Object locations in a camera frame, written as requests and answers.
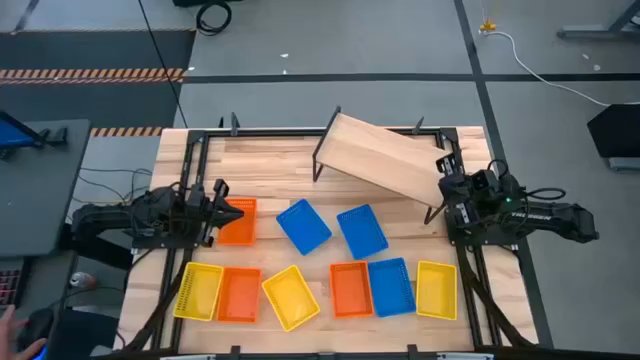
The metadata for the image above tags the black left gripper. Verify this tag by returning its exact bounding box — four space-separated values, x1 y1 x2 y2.
191 178 246 248

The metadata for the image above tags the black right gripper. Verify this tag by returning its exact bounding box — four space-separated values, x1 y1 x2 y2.
435 152 476 229

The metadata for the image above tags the orange plastic basket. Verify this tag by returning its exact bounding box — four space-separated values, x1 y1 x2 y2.
328 260 375 320
216 266 263 324
217 197 258 247

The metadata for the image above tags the blue plastic basket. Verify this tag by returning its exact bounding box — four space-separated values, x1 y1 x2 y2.
336 203 390 261
367 257 418 319
275 198 334 257

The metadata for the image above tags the yellow plastic basket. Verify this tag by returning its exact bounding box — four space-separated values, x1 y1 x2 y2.
415 260 459 321
172 261 225 323
261 264 322 333

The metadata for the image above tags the wooden shelf with black legs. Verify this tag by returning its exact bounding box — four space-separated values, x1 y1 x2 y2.
311 105 454 226

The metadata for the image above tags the silver drink can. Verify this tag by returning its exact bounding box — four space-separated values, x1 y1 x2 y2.
68 271 99 291

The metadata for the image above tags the black box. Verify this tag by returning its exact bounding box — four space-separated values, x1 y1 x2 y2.
586 102 640 174

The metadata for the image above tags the dark chair seat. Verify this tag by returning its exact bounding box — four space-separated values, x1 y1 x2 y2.
49 307 121 360

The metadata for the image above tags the black side desk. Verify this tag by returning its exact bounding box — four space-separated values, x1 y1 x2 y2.
0 118 92 259

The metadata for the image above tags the black keyboard desk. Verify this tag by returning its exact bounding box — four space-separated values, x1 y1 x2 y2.
0 249 79 360

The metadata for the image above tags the gray metal desk leg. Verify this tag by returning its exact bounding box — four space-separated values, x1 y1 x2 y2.
556 0 640 41

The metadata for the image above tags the black computer mouse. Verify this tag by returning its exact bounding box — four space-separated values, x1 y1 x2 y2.
16 306 56 355

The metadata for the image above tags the backlit keyboard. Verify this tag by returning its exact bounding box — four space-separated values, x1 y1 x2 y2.
0 257 26 310

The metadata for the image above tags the black computer monitor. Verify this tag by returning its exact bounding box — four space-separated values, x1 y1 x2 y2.
0 109 69 162

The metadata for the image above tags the person's hand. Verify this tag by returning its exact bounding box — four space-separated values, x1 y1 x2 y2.
0 303 50 360

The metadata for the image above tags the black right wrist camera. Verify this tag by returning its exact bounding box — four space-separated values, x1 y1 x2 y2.
471 168 500 195

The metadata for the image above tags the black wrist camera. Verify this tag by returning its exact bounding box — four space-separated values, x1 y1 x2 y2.
184 182 207 207
471 168 500 195

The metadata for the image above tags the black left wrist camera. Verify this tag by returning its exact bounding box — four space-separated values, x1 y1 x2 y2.
184 182 207 207

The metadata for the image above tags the black metal table frame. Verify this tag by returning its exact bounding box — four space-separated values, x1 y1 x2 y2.
117 127 540 360

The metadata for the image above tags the black floor cable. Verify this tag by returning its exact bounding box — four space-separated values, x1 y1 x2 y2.
74 166 154 206

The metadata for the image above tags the white floor cable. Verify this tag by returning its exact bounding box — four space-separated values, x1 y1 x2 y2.
487 29 612 108

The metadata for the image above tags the long thin black cable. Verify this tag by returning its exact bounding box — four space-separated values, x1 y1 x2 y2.
137 0 189 129

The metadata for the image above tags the coiled black cable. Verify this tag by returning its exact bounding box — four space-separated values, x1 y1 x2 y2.
195 0 234 37

